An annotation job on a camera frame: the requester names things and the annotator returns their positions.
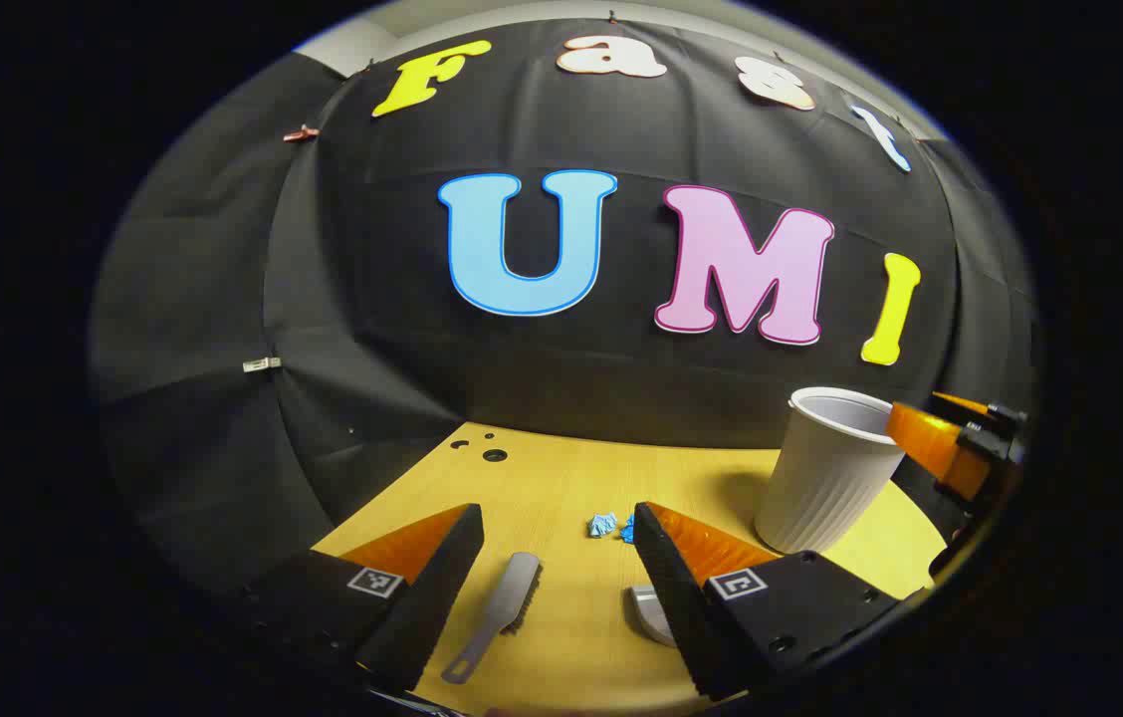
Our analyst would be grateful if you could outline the wooden desktop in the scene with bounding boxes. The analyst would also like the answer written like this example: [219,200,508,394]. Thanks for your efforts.
[311,421,951,717]

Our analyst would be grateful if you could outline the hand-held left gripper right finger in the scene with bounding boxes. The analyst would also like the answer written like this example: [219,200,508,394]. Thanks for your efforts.
[631,501,906,703]

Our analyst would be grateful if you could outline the grey dustpan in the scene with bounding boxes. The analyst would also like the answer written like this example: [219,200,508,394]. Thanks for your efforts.
[629,585,682,648]

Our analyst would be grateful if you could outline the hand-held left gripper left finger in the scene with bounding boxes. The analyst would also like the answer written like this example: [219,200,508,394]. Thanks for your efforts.
[243,503,485,693]

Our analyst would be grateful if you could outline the small grey broom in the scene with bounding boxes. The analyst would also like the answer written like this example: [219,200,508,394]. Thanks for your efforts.
[440,552,543,686]

